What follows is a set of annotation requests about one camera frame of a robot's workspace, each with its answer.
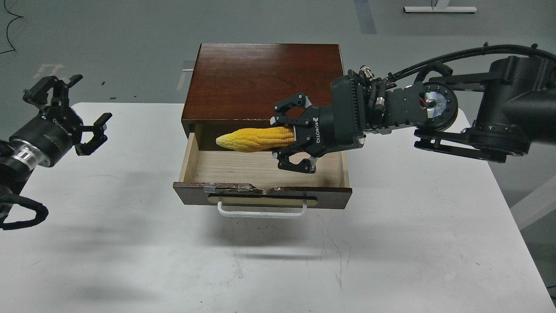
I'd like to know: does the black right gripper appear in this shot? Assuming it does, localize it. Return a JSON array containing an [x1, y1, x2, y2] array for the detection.
[[9, 74, 113, 168]]

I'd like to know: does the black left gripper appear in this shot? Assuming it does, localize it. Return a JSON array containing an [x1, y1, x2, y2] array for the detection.
[[270, 70, 370, 174]]

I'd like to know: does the yellow corn cob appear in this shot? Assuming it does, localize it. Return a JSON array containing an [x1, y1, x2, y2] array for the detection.
[[215, 126, 295, 153]]

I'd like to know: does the wooden drawer with white handle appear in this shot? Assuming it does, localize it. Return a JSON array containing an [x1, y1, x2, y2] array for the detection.
[[173, 127, 353, 218]]

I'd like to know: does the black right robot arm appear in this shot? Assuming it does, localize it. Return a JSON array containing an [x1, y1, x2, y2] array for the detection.
[[181, 44, 555, 173]]

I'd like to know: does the dark wooden cabinet box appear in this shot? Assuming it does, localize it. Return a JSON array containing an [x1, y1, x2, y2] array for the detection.
[[181, 43, 344, 137]]

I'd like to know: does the white table leg base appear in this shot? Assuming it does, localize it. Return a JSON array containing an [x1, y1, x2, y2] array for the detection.
[[403, 0, 478, 14]]

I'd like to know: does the black floor cable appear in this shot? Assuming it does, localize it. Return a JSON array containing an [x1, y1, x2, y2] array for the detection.
[[0, 0, 24, 55]]

